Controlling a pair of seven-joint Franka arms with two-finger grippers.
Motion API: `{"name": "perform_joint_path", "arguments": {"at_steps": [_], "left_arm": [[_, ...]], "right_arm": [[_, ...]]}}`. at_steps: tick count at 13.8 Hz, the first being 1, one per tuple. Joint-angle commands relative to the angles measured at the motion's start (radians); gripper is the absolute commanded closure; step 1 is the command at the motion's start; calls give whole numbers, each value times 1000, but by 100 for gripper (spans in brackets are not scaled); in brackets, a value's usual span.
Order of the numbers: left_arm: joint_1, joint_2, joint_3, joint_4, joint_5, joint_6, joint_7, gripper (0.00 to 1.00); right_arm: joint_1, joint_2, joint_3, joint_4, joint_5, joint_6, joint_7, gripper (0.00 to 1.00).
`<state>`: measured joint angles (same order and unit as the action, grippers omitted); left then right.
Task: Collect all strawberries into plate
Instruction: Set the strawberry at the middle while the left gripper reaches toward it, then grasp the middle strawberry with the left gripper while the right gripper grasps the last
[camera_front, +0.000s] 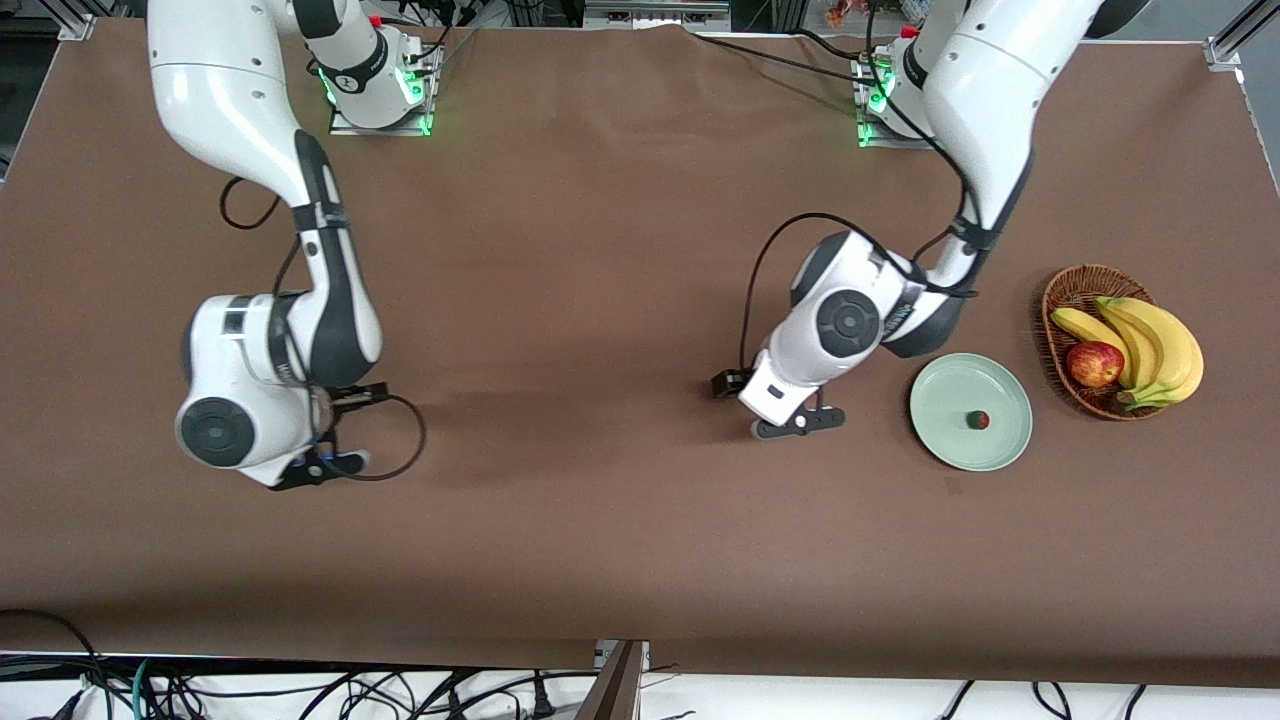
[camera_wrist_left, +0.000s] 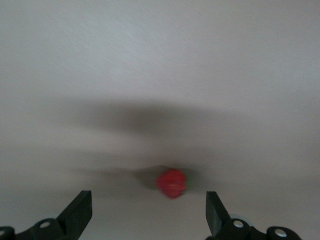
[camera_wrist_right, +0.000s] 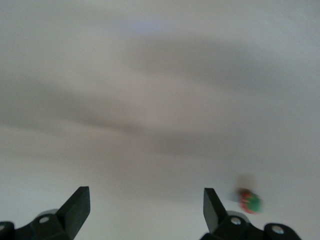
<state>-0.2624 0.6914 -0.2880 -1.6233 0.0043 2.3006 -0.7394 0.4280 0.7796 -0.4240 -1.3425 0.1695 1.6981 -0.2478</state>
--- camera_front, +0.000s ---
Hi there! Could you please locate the pale green round plate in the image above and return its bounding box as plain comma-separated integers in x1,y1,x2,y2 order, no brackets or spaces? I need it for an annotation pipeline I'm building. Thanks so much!
909,352,1034,473

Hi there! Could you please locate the large table cover sheet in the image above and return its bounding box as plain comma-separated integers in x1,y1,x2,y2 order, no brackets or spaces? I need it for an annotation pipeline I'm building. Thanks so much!
0,18,1280,691

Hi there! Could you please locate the brown angled beam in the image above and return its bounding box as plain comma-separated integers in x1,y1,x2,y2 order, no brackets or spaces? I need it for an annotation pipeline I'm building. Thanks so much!
575,642,646,720

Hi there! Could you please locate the brown wicker basket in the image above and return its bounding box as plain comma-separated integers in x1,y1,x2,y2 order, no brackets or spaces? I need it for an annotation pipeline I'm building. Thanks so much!
1041,264,1171,422

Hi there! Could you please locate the red apple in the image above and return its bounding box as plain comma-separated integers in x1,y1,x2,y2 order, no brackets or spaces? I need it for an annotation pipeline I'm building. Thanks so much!
1065,341,1126,389

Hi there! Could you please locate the small orange red object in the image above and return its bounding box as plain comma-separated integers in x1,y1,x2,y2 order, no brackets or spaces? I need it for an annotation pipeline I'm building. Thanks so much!
825,0,906,29

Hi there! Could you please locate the yellow banana bunch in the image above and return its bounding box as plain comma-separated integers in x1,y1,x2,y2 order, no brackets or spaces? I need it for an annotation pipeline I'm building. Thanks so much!
1050,296,1205,413

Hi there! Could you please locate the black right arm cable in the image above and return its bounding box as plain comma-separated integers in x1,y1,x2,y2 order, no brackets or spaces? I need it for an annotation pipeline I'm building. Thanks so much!
220,178,428,483

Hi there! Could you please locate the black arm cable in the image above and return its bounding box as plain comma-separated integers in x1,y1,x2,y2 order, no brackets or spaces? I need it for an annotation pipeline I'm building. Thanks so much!
220,178,428,483
740,40,991,373

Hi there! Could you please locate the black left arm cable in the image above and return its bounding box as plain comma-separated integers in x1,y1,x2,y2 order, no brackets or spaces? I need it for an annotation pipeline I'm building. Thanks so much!
740,40,991,373

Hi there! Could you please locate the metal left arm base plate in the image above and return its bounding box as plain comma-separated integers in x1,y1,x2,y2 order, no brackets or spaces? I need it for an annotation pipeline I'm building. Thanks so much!
855,55,946,151

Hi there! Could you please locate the aluminium corner bracket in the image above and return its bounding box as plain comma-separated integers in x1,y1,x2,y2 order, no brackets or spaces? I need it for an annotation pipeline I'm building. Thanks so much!
595,638,651,673

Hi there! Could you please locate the thin black table cable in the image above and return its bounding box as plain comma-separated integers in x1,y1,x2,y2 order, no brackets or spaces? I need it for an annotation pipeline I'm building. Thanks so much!
685,28,881,86
795,28,891,67

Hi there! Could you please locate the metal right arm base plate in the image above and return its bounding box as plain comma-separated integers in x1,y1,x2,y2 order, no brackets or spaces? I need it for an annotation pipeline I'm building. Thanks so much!
328,45,438,138

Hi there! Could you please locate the aluminium frame profile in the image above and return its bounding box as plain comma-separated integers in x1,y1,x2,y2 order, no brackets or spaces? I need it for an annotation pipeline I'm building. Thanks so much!
40,0,98,43
583,0,733,31
1205,0,1280,73

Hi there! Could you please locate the thin grey cable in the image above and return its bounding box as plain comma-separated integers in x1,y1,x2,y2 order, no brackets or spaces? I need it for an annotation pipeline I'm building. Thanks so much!
425,28,481,81

